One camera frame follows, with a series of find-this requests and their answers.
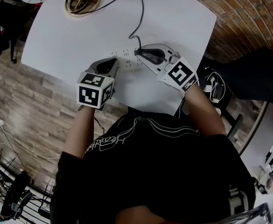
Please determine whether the white charger with cables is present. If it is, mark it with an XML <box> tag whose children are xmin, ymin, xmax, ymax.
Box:
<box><xmin>203</xmin><ymin>71</ymin><xmax>225</xmax><ymax>103</ymax></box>

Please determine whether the person's black shirt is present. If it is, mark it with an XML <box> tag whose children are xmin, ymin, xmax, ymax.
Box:
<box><xmin>49</xmin><ymin>107</ymin><xmax>258</xmax><ymax>224</ymax></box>

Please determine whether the black mesh office chair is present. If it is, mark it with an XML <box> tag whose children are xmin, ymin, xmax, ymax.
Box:
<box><xmin>0</xmin><ymin>0</ymin><xmax>28</xmax><ymax>66</ymax></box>

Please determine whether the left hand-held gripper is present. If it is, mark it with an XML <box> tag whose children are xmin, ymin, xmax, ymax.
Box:
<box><xmin>76</xmin><ymin>57</ymin><xmax>120</xmax><ymax>111</ymax></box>

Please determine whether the person's right forearm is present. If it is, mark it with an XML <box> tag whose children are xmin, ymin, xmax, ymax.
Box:
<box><xmin>183</xmin><ymin>84</ymin><xmax>227</xmax><ymax>138</ymax></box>

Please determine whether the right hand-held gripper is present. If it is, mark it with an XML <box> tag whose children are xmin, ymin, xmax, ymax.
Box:
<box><xmin>134</xmin><ymin>43</ymin><xmax>200</xmax><ymax>93</ymax></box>

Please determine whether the white power strip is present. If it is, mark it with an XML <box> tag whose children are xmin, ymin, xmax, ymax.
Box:
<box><xmin>103</xmin><ymin>46</ymin><xmax>151</xmax><ymax>70</ymax></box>

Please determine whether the person's left forearm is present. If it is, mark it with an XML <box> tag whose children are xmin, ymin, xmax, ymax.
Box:
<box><xmin>61</xmin><ymin>104</ymin><xmax>97</xmax><ymax>160</ymax></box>

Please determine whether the white table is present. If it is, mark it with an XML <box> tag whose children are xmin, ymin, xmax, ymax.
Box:
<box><xmin>21</xmin><ymin>0</ymin><xmax>217</xmax><ymax>117</ymax></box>

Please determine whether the black high-back office chair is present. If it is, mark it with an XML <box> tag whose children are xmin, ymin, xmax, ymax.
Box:
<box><xmin>217</xmin><ymin>48</ymin><xmax>273</xmax><ymax>106</ymax></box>

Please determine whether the white globe lamp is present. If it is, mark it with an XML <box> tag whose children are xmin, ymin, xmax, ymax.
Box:
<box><xmin>15</xmin><ymin>0</ymin><xmax>102</xmax><ymax>19</ymax></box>

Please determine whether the black tripod equipment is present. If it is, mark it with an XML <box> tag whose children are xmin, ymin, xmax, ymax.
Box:
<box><xmin>0</xmin><ymin>148</ymin><xmax>56</xmax><ymax>222</ymax></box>

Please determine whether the white floor cable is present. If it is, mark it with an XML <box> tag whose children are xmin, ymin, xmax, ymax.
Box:
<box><xmin>0</xmin><ymin>118</ymin><xmax>61</xmax><ymax>160</ymax></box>

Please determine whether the black side stand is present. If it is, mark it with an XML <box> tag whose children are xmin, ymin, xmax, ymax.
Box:
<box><xmin>198</xmin><ymin>57</ymin><xmax>244</xmax><ymax>145</ymax></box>

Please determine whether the black cable with plug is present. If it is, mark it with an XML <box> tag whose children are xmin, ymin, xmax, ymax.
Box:
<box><xmin>96</xmin><ymin>0</ymin><xmax>145</xmax><ymax>56</ymax></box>

